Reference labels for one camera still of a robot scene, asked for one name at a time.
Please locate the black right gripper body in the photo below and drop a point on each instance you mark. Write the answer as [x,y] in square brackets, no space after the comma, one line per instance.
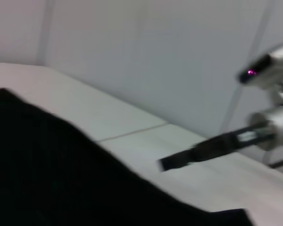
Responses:
[231,143]

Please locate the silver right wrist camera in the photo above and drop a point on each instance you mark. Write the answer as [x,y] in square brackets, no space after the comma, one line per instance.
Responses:
[266,68]

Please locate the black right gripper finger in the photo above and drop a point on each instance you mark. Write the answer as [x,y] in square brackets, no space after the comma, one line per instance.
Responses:
[177,161]

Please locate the black shirt with white print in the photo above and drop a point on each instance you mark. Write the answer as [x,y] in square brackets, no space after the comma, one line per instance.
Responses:
[61,169]

